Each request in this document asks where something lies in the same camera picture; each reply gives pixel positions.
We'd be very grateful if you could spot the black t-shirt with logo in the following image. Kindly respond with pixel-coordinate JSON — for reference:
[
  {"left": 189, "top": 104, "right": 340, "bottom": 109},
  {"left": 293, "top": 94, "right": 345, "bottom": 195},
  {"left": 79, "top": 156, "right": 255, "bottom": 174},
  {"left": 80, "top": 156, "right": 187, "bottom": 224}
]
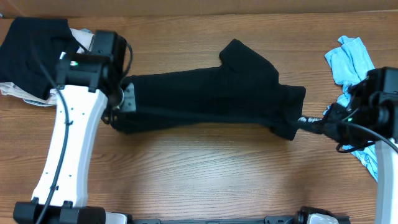
[{"left": 111, "top": 39, "right": 306, "bottom": 141}]

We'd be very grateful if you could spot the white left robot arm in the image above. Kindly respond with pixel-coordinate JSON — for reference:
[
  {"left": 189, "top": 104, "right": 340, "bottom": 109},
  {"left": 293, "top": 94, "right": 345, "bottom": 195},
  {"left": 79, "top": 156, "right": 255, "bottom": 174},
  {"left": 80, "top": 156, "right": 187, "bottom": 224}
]
[{"left": 13, "top": 30, "right": 136, "bottom": 223}]

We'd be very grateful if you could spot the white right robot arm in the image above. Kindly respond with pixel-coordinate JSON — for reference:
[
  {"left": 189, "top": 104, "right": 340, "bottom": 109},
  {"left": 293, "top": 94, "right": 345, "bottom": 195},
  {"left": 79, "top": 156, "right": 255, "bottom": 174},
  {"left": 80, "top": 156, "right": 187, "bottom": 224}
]
[{"left": 294, "top": 67, "right": 397, "bottom": 223}]

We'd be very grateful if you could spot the light blue t-shirt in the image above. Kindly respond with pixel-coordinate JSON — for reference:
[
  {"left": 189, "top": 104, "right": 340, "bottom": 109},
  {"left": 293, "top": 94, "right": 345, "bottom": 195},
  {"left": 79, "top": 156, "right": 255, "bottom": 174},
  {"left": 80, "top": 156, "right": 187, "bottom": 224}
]
[{"left": 325, "top": 35, "right": 378, "bottom": 182}]

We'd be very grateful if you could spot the folded beige garment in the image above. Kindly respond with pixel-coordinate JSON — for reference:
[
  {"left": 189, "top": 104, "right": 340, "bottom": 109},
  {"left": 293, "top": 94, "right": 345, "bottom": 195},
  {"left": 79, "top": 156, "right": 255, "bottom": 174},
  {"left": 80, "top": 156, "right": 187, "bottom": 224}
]
[{"left": 1, "top": 28, "right": 94, "bottom": 107}]

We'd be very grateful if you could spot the folded black shirt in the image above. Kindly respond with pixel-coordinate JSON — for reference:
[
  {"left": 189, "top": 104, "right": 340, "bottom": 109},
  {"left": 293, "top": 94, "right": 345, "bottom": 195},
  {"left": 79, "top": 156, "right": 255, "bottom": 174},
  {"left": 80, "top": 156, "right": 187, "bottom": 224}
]
[{"left": 1, "top": 17, "right": 78, "bottom": 100}]

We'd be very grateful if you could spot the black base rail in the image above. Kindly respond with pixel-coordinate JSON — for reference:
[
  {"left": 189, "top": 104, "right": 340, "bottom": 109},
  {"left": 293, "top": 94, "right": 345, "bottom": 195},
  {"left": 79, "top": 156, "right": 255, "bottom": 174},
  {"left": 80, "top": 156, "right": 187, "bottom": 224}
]
[{"left": 128, "top": 215, "right": 294, "bottom": 224}]

